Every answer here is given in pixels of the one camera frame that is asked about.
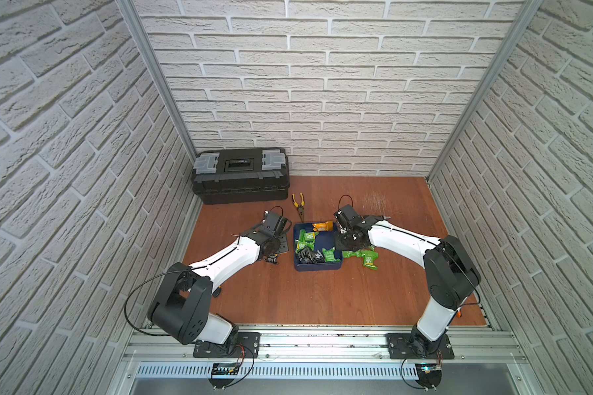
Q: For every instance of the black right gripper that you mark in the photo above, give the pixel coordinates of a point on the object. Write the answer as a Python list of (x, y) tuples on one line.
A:
[(338, 243)]

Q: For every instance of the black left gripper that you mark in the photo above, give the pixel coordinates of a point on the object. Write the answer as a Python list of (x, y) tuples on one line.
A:
[(274, 248)]

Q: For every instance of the black checkered cookie packet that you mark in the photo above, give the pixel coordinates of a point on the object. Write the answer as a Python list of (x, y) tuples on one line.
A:
[(273, 258)]

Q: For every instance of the green cookie packet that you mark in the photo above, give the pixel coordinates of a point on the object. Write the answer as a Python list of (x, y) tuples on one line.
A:
[(306, 240), (368, 259), (352, 254)]

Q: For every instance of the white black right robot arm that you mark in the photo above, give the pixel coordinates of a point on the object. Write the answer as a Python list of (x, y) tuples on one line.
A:
[(450, 272)]

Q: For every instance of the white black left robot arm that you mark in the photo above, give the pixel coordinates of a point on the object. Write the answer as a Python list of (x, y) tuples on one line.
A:
[(181, 306)]

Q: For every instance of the dark blue storage box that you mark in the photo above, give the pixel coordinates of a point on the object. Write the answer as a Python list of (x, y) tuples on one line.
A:
[(324, 244)]

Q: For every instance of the orange cookie packet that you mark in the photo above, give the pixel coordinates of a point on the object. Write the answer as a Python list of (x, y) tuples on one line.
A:
[(323, 226)]

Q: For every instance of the green cookie packet front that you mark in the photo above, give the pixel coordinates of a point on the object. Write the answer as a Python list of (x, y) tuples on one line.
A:
[(306, 240)]

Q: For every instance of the black toolbox grey latches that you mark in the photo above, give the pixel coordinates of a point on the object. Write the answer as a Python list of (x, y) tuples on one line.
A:
[(241, 175)]

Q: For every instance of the yellow handled needle-nose pliers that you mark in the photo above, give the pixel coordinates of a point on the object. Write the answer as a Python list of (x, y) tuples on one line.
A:
[(299, 204)]

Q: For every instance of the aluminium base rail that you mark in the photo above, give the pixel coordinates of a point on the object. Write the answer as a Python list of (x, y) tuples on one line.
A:
[(466, 359)]

